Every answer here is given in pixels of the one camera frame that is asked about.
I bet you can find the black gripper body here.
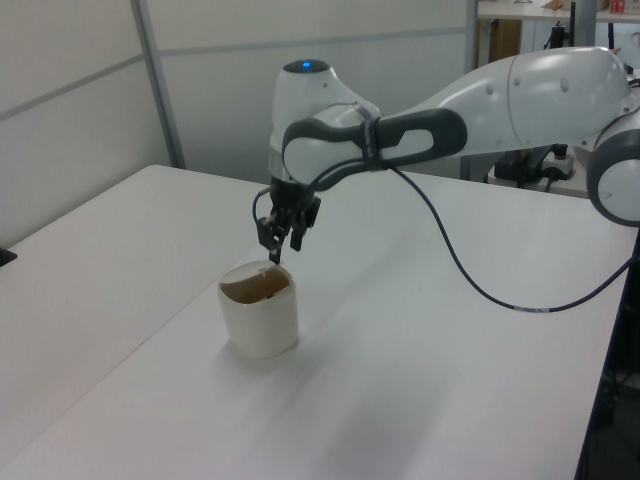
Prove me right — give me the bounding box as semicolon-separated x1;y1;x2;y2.
269;178;311;217

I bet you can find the small white bin with lid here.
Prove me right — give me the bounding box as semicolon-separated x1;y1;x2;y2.
218;260;301;361

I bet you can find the white power strip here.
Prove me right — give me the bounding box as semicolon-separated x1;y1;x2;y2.
541;151;575;182

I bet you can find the background office desk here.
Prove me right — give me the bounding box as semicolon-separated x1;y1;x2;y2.
476;6;640;64

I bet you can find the black cable strap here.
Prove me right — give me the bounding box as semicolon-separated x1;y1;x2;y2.
359;116;385;172

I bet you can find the grey partition corner post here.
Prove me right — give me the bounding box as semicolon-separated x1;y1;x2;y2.
130;0;187;170

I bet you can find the grey partition end post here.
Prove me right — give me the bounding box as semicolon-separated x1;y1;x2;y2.
461;0;482;72

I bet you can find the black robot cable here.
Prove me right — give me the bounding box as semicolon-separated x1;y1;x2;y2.
251;157;640;315

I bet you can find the black table frame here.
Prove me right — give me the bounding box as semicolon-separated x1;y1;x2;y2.
573;248;640;480

